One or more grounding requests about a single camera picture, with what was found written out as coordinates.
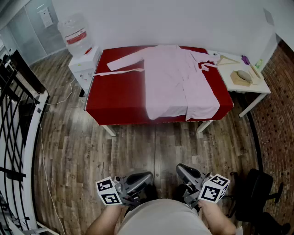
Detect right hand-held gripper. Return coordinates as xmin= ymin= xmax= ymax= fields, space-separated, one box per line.
xmin=176 ymin=163 xmax=231 ymax=209

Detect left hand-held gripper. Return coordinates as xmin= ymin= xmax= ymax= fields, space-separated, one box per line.
xmin=96 ymin=171 xmax=154 ymax=211

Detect pink robe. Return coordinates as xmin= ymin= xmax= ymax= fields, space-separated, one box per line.
xmin=107 ymin=45 xmax=221 ymax=121

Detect person's left forearm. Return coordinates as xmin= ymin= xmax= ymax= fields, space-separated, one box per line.
xmin=85 ymin=204 xmax=129 ymax=235

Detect person's right forearm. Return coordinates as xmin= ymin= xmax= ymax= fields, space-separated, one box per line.
xmin=198 ymin=199 xmax=237 ymax=235

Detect black office chair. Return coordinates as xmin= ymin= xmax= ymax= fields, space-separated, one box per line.
xmin=226 ymin=168 xmax=291 ymax=235

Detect person's white shirt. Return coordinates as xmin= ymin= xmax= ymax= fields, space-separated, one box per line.
xmin=117 ymin=198 xmax=213 ymax=235

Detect white table leg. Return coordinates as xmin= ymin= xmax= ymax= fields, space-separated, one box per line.
xmin=102 ymin=125 xmax=117 ymax=138
xmin=197 ymin=120 xmax=214 ymax=133

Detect red tablecloth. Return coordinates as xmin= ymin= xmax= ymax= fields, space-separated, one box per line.
xmin=85 ymin=45 xmax=234 ymax=126

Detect light wooden box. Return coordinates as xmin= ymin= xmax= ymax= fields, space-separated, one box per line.
xmin=230 ymin=70 xmax=253 ymax=87

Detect white side table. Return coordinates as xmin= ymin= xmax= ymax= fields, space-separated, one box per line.
xmin=206 ymin=50 xmax=271 ymax=118

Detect black metal railing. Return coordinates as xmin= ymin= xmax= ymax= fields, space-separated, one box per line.
xmin=0 ymin=49 xmax=50 ymax=235

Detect wooden clothes hanger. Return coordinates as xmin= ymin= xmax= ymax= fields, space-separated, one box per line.
xmin=215 ymin=54 xmax=241 ymax=67

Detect clear water jug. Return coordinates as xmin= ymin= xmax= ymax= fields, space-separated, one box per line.
xmin=57 ymin=13 xmax=93 ymax=58

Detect frosted glass partition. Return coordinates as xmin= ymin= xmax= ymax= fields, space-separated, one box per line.
xmin=0 ymin=0 xmax=69 ymax=67

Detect white floor cable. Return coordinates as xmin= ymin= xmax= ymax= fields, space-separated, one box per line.
xmin=34 ymin=78 xmax=78 ymax=235

